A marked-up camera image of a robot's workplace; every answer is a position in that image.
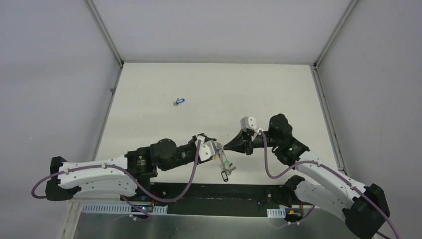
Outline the right controller board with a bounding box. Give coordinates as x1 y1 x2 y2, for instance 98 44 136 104
285 209 303 220

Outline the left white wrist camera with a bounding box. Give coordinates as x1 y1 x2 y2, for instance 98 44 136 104
195 133 217 163

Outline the black tag key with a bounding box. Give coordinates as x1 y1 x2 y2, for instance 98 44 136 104
221 171 229 182

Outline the left controller board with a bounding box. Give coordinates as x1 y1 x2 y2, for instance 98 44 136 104
131 205 154 213

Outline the controller board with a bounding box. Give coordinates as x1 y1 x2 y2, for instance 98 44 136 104
131 205 154 213
285 209 303 220

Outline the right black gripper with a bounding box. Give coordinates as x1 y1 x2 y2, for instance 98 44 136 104
223 129 280 156

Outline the aluminium frame rail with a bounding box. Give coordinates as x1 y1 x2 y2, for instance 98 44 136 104
71 196 354 239

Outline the blue tag key left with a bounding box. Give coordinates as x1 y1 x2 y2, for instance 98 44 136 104
173 98 185 106

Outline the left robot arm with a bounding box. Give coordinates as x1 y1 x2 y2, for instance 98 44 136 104
44 133 223 202

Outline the green tag key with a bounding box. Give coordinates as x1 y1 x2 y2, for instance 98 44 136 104
222 160 232 171

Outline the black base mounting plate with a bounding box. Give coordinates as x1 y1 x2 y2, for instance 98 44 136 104
120 182 316 218

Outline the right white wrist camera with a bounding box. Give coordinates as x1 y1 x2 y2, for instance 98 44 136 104
240 117 262 135

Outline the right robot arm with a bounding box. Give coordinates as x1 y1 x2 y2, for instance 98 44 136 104
223 114 399 239

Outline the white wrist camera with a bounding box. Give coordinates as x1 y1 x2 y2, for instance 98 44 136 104
240 117 262 135
195 133 217 163

